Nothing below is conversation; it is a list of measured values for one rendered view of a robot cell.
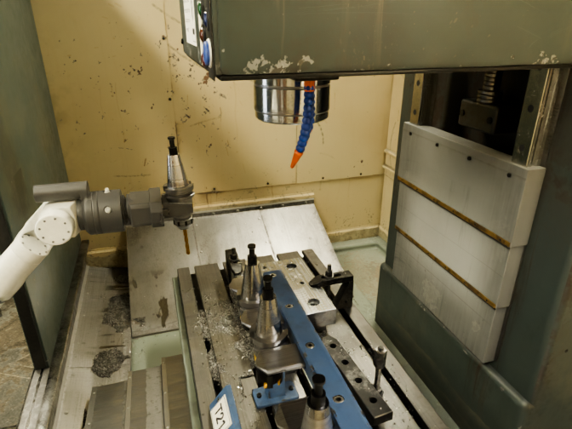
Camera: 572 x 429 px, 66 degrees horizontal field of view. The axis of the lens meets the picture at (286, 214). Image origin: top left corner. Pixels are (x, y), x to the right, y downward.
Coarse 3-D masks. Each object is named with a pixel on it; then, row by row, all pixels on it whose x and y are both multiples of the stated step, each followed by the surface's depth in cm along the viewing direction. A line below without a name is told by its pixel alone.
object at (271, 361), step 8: (264, 352) 69; (272, 352) 69; (280, 352) 69; (288, 352) 69; (296, 352) 69; (256, 360) 67; (264, 360) 67; (272, 360) 67; (280, 360) 67; (288, 360) 67; (296, 360) 67; (264, 368) 66; (272, 368) 66; (280, 368) 66; (288, 368) 66; (296, 368) 66
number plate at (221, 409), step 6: (222, 402) 93; (216, 408) 94; (222, 408) 92; (228, 408) 91; (216, 414) 93; (222, 414) 91; (228, 414) 90; (216, 420) 92; (222, 420) 90; (228, 420) 89; (216, 426) 91; (222, 426) 89; (228, 426) 88
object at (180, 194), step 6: (186, 186) 91; (192, 186) 92; (168, 192) 90; (174, 192) 90; (180, 192) 90; (186, 192) 91; (192, 192) 93; (168, 198) 91; (174, 198) 91; (180, 198) 91; (186, 198) 91
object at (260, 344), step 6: (282, 324) 74; (252, 330) 72; (252, 336) 72; (282, 336) 71; (252, 342) 73; (258, 342) 70; (264, 342) 70; (270, 342) 70; (276, 342) 70; (282, 342) 70; (258, 348) 71; (264, 348) 71
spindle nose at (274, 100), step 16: (256, 80) 88; (272, 80) 84; (288, 80) 84; (256, 96) 89; (272, 96) 86; (288, 96) 85; (320, 96) 87; (256, 112) 91; (272, 112) 87; (288, 112) 86; (320, 112) 88
